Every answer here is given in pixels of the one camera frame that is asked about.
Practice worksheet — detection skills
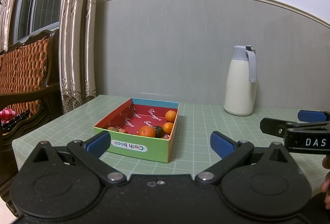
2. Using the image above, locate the brown fruit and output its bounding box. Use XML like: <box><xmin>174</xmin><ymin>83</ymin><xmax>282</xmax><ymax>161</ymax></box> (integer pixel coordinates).
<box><xmin>107</xmin><ymin>126</ymin><xmax>119</xmax><ymax>132</ymax></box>

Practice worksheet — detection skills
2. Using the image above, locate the colourful cardboard box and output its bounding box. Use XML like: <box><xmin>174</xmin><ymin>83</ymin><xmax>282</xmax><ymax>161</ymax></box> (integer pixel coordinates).
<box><xmin>94</xmin><ymin>98</ymin><xmax>180</xmax><ymax>163</ymax></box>

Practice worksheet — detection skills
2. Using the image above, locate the orange mandarin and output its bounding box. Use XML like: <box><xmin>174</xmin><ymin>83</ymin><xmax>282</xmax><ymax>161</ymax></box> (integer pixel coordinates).
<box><xmin>162</xmin><ymin>122</ymin><xmax>173</xmax><ymax>135</ymax></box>
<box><xmin>138</xmin><ymin>125</ymin><xmax>156</xmax><ymax>137</ymax></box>
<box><xmin>165</xmin><ymin>110</ymin><xmax>177</xmax><ymax>122</ymax></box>

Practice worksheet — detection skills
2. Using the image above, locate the dark mangosteen fruit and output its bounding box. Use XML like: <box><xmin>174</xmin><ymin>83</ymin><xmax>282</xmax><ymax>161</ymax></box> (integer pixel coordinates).
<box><xmin>152</xmin><ymin>125</ymin><xmax>166</xmax><ymax>138</ymax></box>

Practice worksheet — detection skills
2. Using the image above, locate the person's hand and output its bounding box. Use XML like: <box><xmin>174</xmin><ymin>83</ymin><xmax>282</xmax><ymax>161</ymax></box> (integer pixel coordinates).
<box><xmin>321</xmin><ymin>156</ymin><xmax>330</xmax><ymax>210</ymax></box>

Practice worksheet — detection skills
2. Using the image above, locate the green cutting mat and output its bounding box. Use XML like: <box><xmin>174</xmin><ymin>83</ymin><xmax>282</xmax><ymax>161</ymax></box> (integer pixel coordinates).
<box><xmin>11</xmin><ymin>94</ymin><xmax>330</xmax><ymax>196</ymax></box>

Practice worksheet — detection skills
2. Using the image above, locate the white thermos jug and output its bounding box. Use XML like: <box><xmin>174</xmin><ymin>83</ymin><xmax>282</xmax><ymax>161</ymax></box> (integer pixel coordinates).
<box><xmin>223</xmin><ymin>45</ymin><xmax>257</xmax><ymax>116</ymax></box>

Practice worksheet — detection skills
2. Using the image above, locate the red checkered cloth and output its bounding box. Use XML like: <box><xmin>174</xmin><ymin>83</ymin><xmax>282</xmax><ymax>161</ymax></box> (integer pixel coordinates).
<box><xmin>0</xmin><ymin>108</ymin><xmax>17</xmax><ymax>124</ymax></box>

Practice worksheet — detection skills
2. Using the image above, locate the wooden wicker sofa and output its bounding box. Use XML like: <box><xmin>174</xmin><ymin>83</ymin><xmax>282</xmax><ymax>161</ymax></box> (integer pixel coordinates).
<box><xmin>0</xmin><ymin>29</ymin><xmax>64</xmax><ymax>188</ymax></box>

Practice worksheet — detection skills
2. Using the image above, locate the beige curtain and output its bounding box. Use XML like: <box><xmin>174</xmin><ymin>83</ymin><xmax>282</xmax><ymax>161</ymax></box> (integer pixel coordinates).
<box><xmin>1</xmin><ymin>0</ymin><xmax>97</xmax><ymax>113</ymax></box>

